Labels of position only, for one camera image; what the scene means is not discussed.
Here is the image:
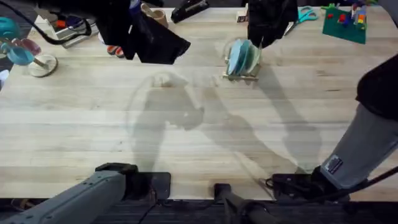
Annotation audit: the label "wooden cup stand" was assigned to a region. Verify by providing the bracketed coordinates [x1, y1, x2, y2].
[27, 54, 59, 78]

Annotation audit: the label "small white box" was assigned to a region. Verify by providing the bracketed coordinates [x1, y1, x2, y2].
[236, 8, 250, 24]

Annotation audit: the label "black stapler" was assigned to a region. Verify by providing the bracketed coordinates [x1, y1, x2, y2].
[170, 0, 210, 24]

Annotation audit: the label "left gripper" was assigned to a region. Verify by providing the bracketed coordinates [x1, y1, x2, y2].
[96, 6, 138, 60]

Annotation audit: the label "green board with toy blocks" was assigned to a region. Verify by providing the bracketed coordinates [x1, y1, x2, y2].
[322, 2, 368, 45]

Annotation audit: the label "small wooden peg rack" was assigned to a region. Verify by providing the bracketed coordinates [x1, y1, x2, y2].
[221, 62, 261, 83]

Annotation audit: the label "black stand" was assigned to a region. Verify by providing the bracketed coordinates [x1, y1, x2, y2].
[213, 182, 282, 224]

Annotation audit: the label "brown tape roll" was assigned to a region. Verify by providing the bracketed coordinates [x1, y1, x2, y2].
[141, 2, 169, 28]

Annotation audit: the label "black cable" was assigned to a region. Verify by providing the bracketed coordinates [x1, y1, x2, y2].
[0, 0, 93, 46]

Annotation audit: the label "clear glass plate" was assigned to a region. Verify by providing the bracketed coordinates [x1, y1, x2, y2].
[222, 38, 239, 65]

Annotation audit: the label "filled white box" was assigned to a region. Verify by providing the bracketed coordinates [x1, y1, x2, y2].
[33, 14, 101, 49]

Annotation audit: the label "blue cup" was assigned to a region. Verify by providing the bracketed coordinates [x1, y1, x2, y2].
[1, 42, 35, 67]

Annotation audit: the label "pink cup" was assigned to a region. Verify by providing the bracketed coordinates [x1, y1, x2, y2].
[12, 37, 42, 57]

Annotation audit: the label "teal cup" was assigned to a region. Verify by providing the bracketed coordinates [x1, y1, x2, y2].
[0, 16, 21, 40]

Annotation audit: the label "teal scissors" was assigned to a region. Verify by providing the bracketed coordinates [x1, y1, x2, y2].
[283, 6, 320, 35]

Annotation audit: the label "teal plate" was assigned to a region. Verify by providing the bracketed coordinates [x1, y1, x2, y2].
[237, 39, 253, 75]

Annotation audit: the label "pale green plate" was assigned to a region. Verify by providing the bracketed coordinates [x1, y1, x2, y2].
[247, 43, 262, 75]

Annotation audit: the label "light blue plate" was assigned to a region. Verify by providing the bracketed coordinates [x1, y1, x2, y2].
[227, 39, 244, 76]

